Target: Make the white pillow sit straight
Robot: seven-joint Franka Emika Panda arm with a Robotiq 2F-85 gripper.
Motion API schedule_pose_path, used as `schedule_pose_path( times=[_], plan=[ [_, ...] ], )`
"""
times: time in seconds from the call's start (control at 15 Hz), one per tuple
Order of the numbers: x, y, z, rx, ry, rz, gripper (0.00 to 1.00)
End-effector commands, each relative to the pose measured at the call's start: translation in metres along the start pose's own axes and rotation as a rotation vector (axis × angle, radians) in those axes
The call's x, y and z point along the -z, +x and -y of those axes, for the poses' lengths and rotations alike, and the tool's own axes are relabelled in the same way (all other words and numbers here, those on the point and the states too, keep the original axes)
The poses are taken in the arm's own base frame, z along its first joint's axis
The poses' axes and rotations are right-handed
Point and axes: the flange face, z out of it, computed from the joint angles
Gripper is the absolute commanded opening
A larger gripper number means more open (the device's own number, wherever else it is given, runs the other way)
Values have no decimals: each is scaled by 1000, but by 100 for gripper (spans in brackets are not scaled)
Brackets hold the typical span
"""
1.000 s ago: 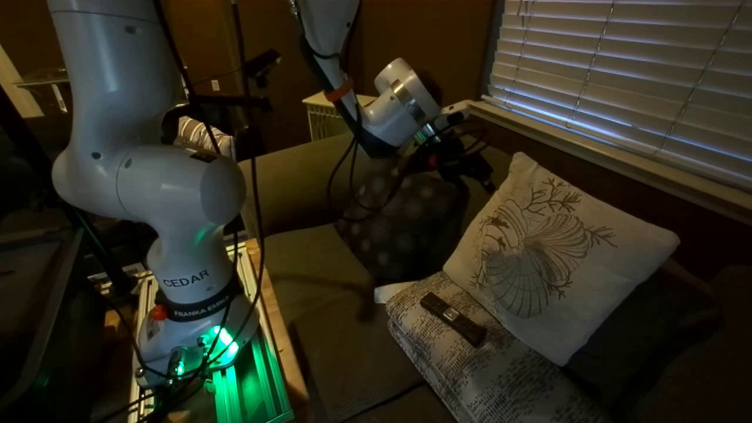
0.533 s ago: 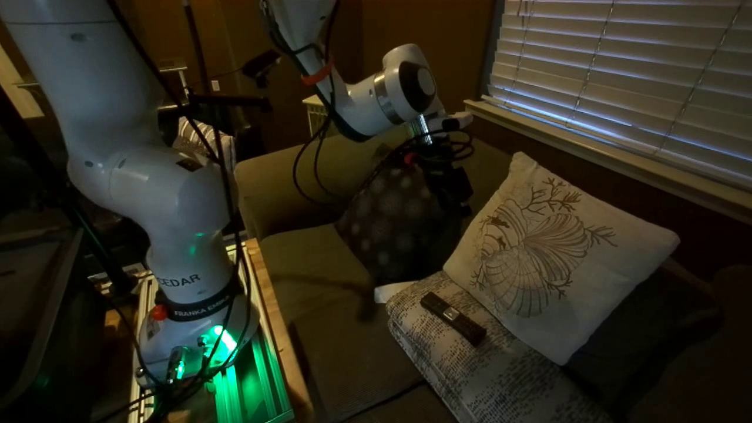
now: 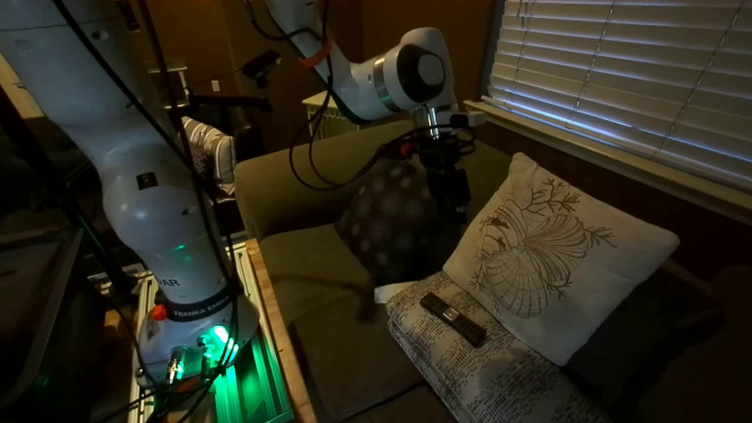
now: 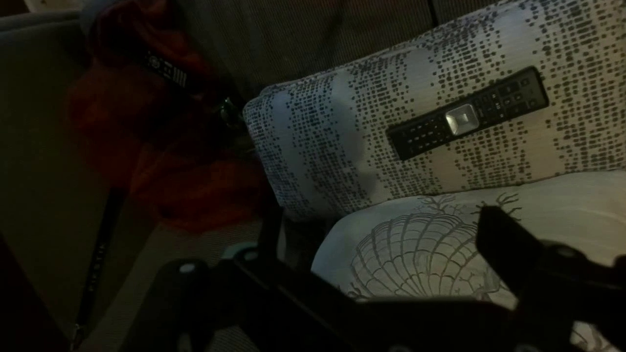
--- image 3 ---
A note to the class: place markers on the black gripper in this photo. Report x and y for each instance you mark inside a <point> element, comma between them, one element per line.
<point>446,169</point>

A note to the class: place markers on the white embroidered pillow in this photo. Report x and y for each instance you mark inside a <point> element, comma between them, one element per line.
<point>547,251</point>

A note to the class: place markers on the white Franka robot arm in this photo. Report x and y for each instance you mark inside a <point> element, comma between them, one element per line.
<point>149,197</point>

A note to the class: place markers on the dark floral patterned pillow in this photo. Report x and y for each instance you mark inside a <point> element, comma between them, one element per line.
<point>391,219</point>

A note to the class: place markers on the black remote control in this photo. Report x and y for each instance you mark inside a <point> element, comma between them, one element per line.
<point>452,318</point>

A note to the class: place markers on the white window sill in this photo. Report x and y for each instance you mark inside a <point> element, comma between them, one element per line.
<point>612,162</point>

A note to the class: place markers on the olive grey sofa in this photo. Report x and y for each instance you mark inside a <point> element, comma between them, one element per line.
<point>312,266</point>

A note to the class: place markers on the grey patterned folded blanket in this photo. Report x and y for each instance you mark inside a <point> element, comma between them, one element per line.
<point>484,377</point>

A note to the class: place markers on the white window blinds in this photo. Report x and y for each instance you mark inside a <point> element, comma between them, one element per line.
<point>642,71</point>

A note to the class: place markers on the wooden table edge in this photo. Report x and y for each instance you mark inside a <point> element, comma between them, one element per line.
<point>277,314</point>

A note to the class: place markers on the white ribbed cloth bundle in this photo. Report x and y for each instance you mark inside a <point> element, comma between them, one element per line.
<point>210,149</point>

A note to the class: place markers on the dark grey side panel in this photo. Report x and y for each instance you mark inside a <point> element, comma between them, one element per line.
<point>36,314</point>

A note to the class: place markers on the black camera on stand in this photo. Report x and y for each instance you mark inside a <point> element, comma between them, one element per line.
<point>262,64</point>

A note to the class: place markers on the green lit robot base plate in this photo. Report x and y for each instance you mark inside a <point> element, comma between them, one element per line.
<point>250,384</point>

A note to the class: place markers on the white wall shelf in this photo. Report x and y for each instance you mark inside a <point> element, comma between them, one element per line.
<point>168,84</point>

